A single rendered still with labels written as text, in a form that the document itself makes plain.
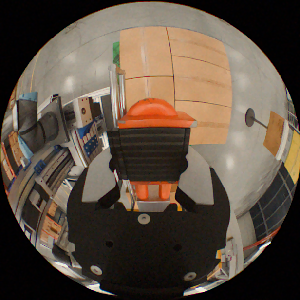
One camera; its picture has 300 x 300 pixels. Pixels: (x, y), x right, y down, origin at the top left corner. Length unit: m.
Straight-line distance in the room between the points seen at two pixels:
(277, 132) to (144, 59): 1.84
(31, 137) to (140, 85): 0.75
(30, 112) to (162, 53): 0.87
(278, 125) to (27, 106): 2.17
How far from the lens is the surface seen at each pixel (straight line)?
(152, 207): 0.21
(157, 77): 0.82
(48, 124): 0.51
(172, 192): 0.72
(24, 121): 0.43
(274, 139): 1.80
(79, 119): 0.48
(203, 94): 0.91
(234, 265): 1.65
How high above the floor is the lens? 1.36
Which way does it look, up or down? 58 degrees down
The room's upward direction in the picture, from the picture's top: 179 degrees counter-clockwise
